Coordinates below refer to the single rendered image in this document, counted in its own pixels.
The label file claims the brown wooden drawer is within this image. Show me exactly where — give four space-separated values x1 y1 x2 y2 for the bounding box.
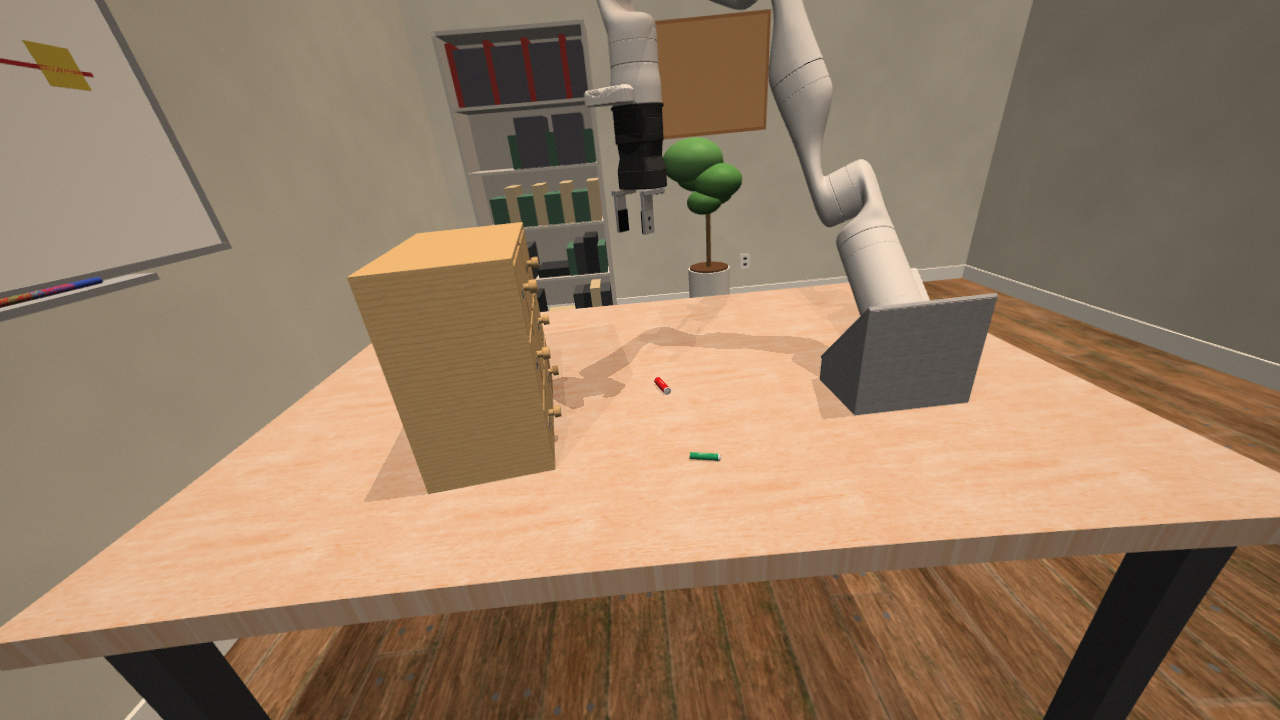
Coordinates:
530 315 550 401
544 337 559 409
532 293 550 348
520 231 539 282
513 245 538 333
543 370 562 462

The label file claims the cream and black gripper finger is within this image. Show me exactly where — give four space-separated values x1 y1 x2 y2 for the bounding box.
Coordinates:
640 187 666 234
611 190 636 233

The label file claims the small wooden chest of drawers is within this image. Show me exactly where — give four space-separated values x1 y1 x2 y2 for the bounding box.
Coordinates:
347 222 556 495

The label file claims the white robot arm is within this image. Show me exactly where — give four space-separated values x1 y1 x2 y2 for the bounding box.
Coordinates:
596 0 931 316

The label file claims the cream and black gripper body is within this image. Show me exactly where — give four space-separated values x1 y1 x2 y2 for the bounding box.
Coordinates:
584 61 667 190

